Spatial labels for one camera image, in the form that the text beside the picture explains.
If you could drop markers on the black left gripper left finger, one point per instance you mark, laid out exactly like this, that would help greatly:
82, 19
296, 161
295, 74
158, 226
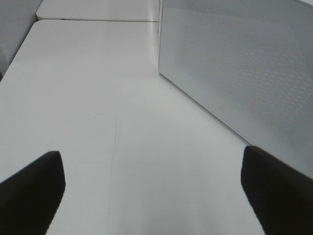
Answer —
30, 198

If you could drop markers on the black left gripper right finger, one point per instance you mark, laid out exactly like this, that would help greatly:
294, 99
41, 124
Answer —
281, 197

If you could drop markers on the white microwave door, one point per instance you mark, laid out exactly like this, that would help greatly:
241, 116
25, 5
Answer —
250, 63

